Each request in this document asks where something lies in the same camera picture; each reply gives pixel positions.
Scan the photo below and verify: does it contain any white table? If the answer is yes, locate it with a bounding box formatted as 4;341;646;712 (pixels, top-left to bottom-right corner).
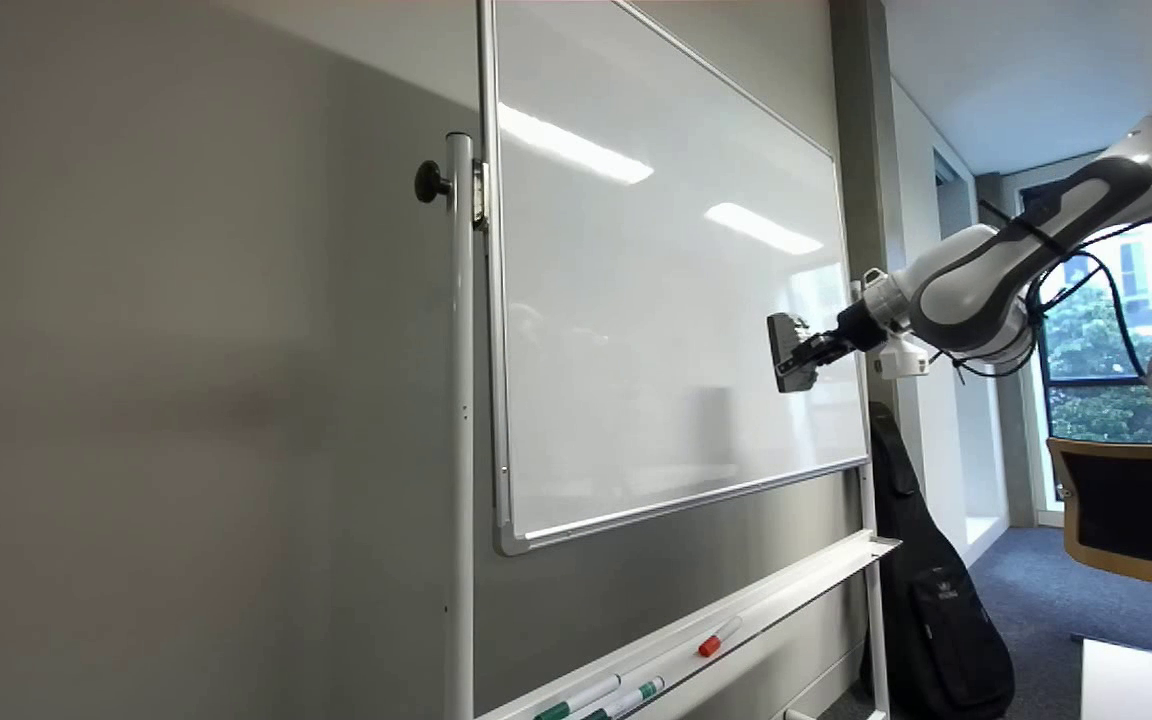
1078;637;1152;720

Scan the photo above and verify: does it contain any large whiteboard panel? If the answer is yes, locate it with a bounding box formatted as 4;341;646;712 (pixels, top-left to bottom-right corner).
474;0;874;560

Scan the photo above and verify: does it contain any black soft bag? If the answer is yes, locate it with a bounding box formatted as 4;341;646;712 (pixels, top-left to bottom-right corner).
863;395;1021;720

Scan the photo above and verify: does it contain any red capped marker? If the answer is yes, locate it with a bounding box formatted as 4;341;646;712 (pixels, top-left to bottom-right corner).
693;617;750;665

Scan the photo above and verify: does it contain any white marker tray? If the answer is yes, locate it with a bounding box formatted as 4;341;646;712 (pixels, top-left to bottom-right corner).
476;528;908;720

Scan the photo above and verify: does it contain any black framed window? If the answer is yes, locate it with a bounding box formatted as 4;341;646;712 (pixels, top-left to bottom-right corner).
1017;164;1152;454

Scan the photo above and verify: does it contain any grey whiteboard eraser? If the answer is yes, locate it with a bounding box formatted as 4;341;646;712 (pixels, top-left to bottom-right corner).
764;306;824;395

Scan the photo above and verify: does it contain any black cable with metal connector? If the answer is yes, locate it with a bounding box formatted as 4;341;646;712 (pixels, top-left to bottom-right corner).
971;194;1152;390

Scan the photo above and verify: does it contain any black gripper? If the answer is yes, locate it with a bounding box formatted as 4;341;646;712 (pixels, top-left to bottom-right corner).
787;299;890;379

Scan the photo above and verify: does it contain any green capped marker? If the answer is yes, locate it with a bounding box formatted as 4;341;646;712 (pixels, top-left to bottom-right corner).
583;676;668;720
527;672;629;720

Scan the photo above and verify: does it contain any wooden chair with black back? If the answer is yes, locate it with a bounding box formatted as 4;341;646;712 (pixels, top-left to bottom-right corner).
1043;436;1152;659

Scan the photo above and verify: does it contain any black stand knob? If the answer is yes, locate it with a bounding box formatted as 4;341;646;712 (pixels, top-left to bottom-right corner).
411;155;457;209

